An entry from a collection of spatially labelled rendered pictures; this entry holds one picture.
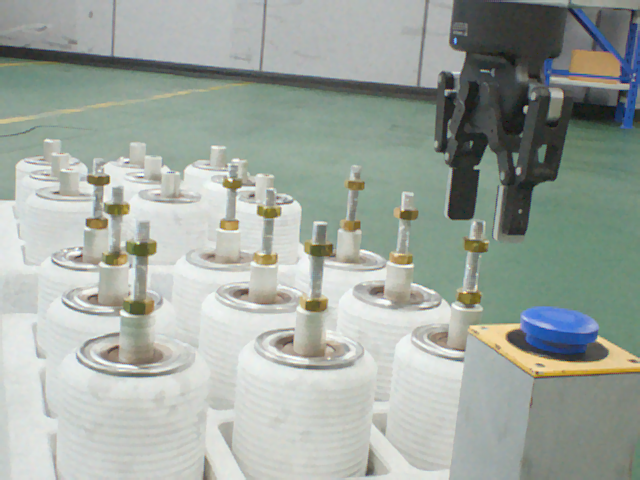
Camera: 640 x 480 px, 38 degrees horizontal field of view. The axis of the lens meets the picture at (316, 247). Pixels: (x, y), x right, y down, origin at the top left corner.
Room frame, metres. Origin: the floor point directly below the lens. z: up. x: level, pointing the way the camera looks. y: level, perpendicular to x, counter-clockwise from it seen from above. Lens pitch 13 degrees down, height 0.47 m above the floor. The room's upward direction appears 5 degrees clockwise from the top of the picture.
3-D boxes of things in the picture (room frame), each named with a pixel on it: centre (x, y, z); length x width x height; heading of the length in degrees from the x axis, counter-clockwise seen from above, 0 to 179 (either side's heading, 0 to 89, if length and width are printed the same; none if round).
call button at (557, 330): (0.48, -0.13, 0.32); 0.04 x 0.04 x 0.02
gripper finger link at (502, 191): (0.61, -0.13, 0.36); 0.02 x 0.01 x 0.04; 111
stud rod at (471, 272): (0.65, -0.11, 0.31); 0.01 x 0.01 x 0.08; 30
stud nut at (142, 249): (0.57, 0.11, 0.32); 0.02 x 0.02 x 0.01; 68
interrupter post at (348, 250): (0.87, -0.03, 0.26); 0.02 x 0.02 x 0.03
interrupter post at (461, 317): (0.65, -0.11, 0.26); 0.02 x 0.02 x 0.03
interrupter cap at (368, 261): (0.87, -0.03, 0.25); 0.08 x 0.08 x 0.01
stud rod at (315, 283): (0.61, 0.00, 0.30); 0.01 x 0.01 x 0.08; 87
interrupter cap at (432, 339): (0.65, -0.11, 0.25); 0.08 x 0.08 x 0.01
